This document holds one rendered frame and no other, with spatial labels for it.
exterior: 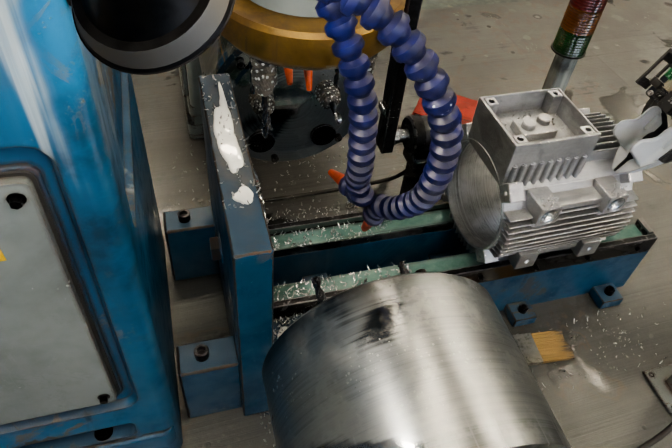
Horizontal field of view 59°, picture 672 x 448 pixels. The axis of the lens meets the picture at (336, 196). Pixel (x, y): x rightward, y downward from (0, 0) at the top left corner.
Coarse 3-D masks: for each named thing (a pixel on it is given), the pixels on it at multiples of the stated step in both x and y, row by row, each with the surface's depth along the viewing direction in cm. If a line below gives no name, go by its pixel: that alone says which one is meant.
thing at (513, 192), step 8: (584, 112) 86; (464, 128) 82; (464, 136) 82; (624, 176) 78; (632, 176) 77; (640, 176) 78; (504, 184) 74; (512, 184) 73; (520, 184) 73; (504, 192) 74; (512, 192) 73; (520, 192) 73; (504, 200) 74; (512, 200) 73; (520, 200) 73; (480, 256) 83; (488, 256) 82
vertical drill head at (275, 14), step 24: (240, 0) 51; (264, 0) 49; (288, 0) 48; (312, 0) 48; (240, 24) 49; (264, 24) 48; (288, 24) 48; (312, 24) 49; (240, 48) 51; (264, 48) 49; (288, 48) 48; (312, 48) 48; (384, 48) 52; (264, 72) 54; (336, 72) 66; (264, 96) 56; (264, 120) 59
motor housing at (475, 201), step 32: (608, 128) 80; (480, 160) 89; (608, 160) 79; (448, 192) 90; (480, 192) 91; (576, 192) 77; (480, 224) 89; (512, 224) 75; (576, 224) 78; (608, 224) 80
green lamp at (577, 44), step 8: (560, 24) 107; (560, 32) 106; (568, 32) 105; (560, 40) 106; (568, 40) 105; (576, 40) 105; (584, 40) 105; (560, 48) 107; (568, 48) 106; (576, 48) 106; (584, 48) 106; (576, 56) 107
